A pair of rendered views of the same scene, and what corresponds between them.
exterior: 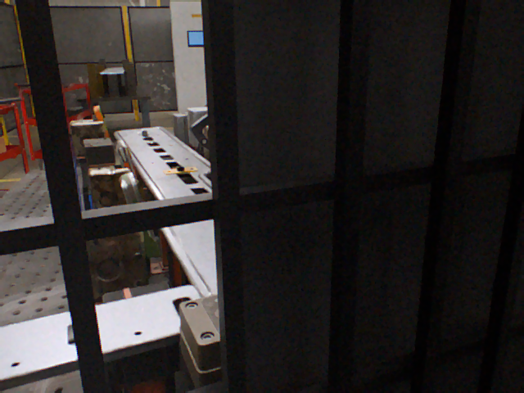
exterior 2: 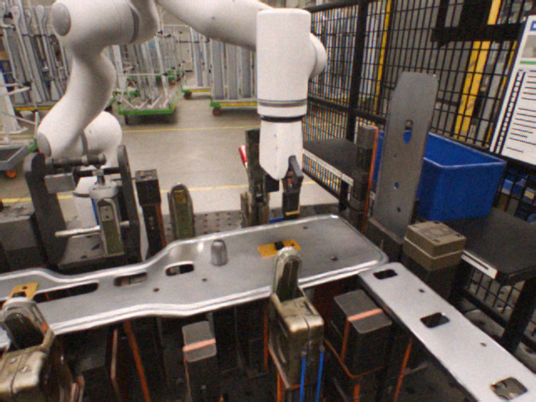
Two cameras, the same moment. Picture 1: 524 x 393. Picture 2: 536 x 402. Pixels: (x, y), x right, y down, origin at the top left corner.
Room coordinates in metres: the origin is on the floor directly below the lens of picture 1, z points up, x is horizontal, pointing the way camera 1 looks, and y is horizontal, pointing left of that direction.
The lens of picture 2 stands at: (0.67, 0.60, 1.39)
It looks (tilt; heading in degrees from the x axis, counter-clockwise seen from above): 25 degrees down; 274
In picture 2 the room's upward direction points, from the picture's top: straight up
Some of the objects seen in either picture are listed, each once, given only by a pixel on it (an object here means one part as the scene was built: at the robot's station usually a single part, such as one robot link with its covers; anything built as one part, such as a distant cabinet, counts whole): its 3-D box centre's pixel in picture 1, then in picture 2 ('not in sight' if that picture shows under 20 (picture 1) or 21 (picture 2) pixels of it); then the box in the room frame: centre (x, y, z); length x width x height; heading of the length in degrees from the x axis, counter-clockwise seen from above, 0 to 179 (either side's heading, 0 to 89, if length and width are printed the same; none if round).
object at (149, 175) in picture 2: not in sight; (158, 251); (0.98, -0.07, 0.91); 0.07 x 0.05 x 0.42; 113
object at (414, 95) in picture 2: not in sight; (400, 158); (0.43, -0.07, 1.17); 0.12 x 0.01 x 0.34; 113
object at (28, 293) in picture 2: (180, 169); (18, 297); (1.10, 0.21, 1.01); 0.08 x 0.04 x 0.01; 113
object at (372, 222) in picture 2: not in sight; (378, 280); (0.43, -0.07, 0.85); 0.12 x 0.03 x 0.30; 113
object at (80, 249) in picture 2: not in sight; (102, 251); (1.09, -0.02, 0.94); 0.18 x 0.13 x 0.49; 23
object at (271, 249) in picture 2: not in sight; (279, 246); (0.68, 0.03, 1.01); 0.08 x 0.04 x 0.01; 23
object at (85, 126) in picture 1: (93, 171); not in sight; (1.57, 0.62, 0.88); 0.15 x 0.11 x 0.36; 113
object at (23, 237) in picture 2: not in sight; (45, 284); (1.21, 0.04, 0.89); 0.13 x 0.11 x 0.38; 113
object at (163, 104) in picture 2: not in sight; (147, 72); (3.57, -6.44, 0.88); 1.91 x 1.00 x 1.76; 103
